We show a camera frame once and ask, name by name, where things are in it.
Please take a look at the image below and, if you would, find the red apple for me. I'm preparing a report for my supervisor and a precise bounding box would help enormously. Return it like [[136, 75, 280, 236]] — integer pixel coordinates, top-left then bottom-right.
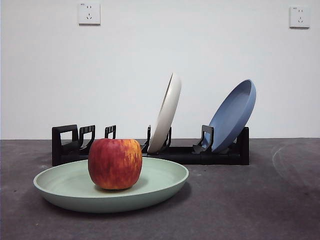
[[87, 138, 143, 190]]

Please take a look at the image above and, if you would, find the green plate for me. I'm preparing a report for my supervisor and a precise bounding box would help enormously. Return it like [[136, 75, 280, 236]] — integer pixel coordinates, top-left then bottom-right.
[[33, 156, 190, 214]]

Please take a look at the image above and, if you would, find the cream plate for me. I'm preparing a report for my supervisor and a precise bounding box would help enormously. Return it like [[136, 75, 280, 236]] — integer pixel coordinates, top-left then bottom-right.
[[147, 72, 183, 153]]

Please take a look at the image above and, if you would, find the black plate rack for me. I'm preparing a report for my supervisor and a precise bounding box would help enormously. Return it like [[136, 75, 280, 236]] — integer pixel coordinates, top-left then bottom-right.
[[51, 124, 250, 166]]

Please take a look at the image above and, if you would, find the blue plate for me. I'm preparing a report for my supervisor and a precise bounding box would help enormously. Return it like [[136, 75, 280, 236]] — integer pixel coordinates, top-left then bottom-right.
[[202, 78, 258, 154]]

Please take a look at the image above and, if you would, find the white wall socket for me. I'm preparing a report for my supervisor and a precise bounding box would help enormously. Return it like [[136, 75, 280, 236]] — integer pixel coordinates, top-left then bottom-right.
[[78, 2, 102, 26], [289, 6, 311, 29]]

